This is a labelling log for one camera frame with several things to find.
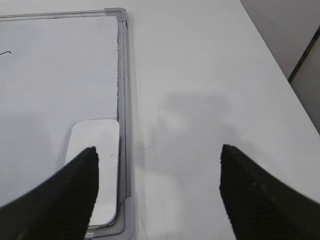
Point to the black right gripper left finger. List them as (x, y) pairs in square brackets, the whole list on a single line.
[(58, 209)]

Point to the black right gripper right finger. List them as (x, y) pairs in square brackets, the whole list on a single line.
[(261, 207)]

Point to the white board eraser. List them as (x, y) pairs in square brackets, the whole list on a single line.
[(104, 135)]

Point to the white board with grey frame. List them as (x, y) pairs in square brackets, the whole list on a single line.
[(57, 69)]

